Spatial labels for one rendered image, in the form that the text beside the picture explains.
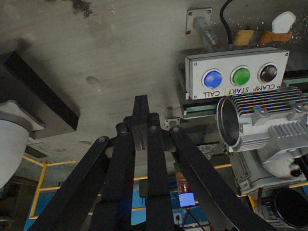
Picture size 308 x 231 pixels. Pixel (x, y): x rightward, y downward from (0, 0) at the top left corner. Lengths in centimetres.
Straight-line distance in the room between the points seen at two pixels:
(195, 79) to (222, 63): 5
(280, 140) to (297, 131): 6
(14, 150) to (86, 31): 45
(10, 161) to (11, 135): 9
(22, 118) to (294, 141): 86
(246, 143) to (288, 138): 10
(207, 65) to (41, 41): 48
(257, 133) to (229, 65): 26
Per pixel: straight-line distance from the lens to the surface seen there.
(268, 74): 33
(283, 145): 49
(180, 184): 71
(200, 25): 47
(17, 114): 72
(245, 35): 61
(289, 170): 89
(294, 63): 73
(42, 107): 68
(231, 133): 60
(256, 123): 46
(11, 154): 67
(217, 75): 28
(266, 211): 114
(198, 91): 29
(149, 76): 60
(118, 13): 49
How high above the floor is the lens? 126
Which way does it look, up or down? 36 degrees down
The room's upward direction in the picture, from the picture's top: 174 degrees clockwise
